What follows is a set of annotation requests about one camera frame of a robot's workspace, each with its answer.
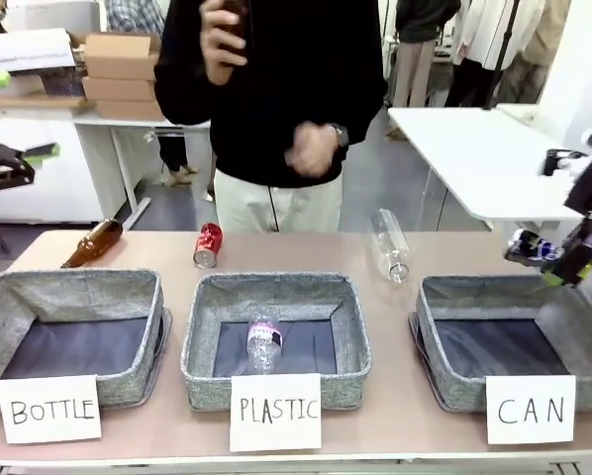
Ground clear plastic bottle without label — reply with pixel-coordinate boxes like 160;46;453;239
369;208;412;285

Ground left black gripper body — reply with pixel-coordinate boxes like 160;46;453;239
0;142;37;188

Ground grey fabric basket, can label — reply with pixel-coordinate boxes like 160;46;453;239
408;274;592;415

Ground white box with label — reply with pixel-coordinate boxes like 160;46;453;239
0;28;75;76

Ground person in black sweater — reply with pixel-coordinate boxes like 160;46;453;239
153;0;389;188

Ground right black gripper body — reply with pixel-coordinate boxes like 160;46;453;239
563;156;592;219

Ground white desk with legs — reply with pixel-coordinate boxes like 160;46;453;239
71;109;215;230

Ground person's right hand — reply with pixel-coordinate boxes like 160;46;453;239
199;0;250;86

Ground open cardboard box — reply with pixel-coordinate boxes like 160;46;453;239
82;32;162;81

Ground brown glass bottle, long neck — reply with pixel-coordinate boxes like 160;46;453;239
59;218;125;269

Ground grey fabric basket, bottle label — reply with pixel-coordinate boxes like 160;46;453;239
0;268;173;416

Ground closed flat cardboard box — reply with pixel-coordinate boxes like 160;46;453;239
94;98;166;121
80;75;157;104

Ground person's beige trousers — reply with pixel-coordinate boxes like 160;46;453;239
213;166;345;234

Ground crushed plastic bottle pink label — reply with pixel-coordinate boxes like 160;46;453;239
245;311;284;375

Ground dark blue crushed can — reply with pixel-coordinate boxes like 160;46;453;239
503;228;568;271

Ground bystander in plaid shirt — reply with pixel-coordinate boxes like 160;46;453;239
104;0;171;37

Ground grey fabric basket, plastic label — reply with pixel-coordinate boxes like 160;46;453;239
179;270;374;412

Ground white paper sign PLASTIC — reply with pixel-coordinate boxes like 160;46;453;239
229;372;323;453

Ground black tripod pole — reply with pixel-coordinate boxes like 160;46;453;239
481;0;522;111

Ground person's left hand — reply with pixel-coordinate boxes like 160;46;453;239
284;123;340;178

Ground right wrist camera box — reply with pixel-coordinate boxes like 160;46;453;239
538;147;590;178

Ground white paper sign BOTTLE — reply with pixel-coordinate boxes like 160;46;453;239
0;374;103;445

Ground white table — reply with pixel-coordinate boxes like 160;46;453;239
387;103;592;233

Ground bystander in beige clothes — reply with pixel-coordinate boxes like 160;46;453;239
496;0;572;106

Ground red crushed drink can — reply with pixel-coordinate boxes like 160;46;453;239
192;222;225;269

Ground white paper sign CAN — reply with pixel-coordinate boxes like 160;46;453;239
484;374;577;445

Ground bystander in white jacket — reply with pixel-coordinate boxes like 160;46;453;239
444;0;518;109

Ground brown glass bottle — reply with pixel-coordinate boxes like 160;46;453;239
219;0;251;55
59;218;125;269

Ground wooden board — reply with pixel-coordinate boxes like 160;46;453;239
0;92;98;112

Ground bystander dark top beige trousers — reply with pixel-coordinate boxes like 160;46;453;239
391;0;462;109

